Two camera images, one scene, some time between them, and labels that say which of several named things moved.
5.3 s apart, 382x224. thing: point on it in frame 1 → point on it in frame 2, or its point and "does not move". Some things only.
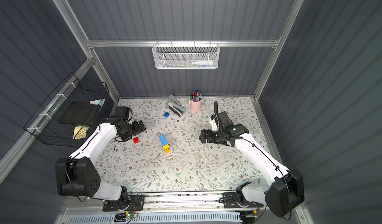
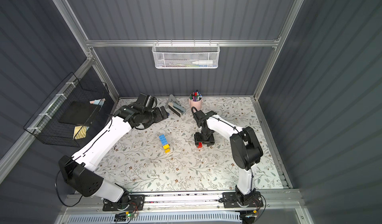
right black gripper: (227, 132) → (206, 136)
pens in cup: (196, 96) does not move
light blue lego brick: (163, 140) does not move
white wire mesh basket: (186, 56) does not move
